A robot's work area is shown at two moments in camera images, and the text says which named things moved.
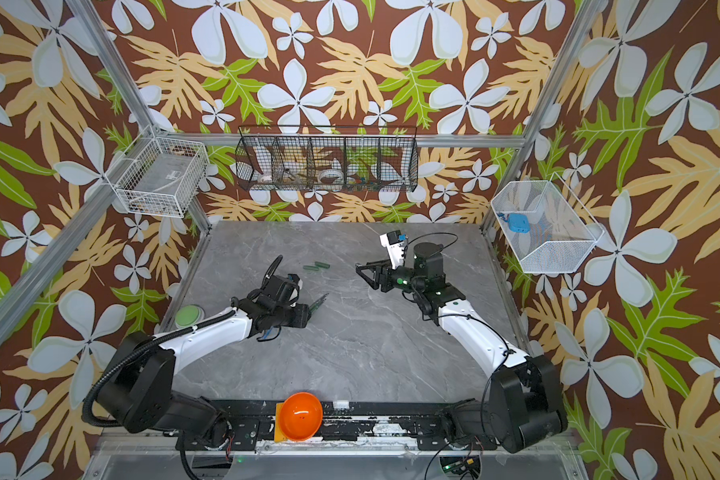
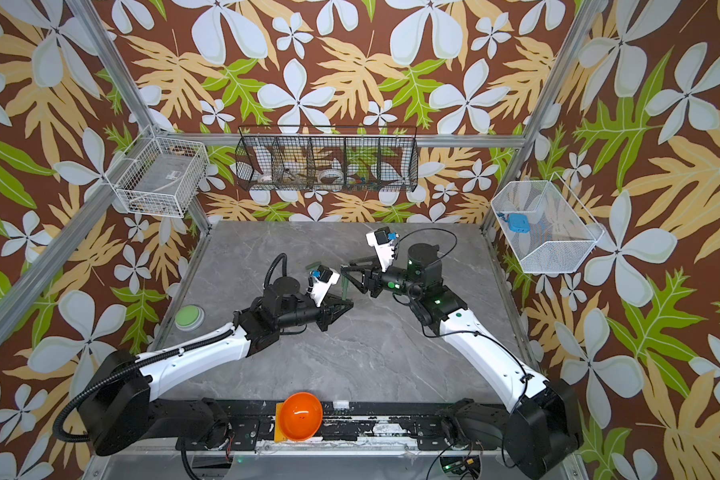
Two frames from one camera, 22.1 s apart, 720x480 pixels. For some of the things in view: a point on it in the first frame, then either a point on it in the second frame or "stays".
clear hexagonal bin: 561,234 stays
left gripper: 303,315 to 327,312
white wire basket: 161,175 stays
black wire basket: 327,158 stays
